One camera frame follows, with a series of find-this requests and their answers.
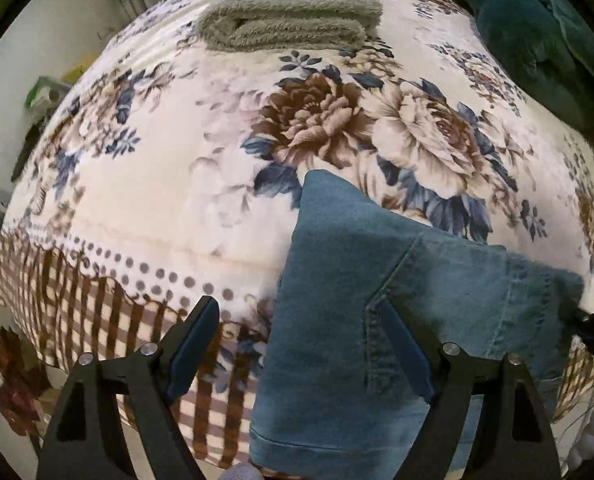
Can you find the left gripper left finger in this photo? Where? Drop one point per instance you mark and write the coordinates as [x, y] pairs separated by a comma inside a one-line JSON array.
[[85, 440]]

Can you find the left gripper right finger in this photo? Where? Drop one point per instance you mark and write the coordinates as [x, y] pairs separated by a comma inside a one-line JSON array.
[[496, 399]]

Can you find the blue denim jeans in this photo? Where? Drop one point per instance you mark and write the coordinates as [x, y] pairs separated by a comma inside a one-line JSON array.
[[332, 401]]

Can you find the dark red cloth pile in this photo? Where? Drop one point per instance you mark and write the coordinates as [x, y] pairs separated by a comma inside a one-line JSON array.
[[22, 381]]

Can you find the floral bed blanket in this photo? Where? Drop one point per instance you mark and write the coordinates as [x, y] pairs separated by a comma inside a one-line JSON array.
[[172, 171]]

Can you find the yellow box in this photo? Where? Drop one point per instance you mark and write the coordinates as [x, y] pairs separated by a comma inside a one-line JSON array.
[[72, 75]]

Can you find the dark green plush blanket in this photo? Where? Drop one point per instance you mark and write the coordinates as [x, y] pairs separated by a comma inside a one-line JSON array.
[[547, 49]]

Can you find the folded grey towel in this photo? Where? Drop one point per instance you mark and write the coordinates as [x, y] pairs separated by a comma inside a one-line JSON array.
[[251, 25]]

